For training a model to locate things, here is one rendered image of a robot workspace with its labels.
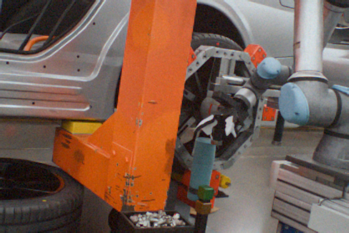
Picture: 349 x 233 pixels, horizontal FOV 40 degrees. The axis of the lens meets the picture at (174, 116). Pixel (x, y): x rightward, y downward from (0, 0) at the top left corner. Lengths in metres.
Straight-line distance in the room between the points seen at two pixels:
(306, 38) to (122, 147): 0.68
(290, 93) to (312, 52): 0.14
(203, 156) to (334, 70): 2.80
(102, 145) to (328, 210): 0.86
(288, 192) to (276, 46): 1.21
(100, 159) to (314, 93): 0.80
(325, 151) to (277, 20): 1.26
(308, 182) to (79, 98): 0.98
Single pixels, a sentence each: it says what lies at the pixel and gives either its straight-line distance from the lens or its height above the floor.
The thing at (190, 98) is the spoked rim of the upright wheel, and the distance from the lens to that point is 2.15.
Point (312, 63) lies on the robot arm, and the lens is 1.46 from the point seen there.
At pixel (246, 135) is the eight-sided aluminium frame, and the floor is 0.73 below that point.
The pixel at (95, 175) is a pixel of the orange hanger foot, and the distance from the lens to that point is 1.82.
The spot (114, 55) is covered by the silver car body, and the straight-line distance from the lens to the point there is 2.06.
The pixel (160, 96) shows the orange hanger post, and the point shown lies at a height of 0.93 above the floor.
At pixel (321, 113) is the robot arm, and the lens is 1.43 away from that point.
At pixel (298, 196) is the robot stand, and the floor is 0.69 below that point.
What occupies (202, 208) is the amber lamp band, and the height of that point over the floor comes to 0.59.
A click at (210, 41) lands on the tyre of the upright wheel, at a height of 1.14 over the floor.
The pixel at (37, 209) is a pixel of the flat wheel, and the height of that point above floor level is 0.49.
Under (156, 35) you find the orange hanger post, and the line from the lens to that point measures 1.54.
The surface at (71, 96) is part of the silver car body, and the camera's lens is 2.00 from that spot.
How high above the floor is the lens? 1.08
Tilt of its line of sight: 8 degrees down
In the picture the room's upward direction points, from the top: 8 degrees clockwise
